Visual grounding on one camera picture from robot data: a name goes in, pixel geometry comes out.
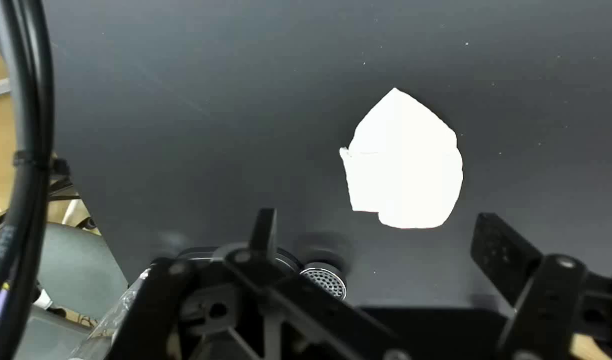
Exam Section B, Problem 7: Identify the white cloth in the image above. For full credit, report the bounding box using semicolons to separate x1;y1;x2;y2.
338;87;464;230

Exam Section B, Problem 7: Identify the black cable bundle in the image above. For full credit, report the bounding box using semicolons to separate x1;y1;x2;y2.
0;0;57;360

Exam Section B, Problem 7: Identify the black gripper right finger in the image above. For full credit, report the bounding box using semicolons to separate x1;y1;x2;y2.
470;211;543;305

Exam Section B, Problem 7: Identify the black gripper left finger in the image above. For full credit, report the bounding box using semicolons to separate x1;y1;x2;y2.
248;208;276;260

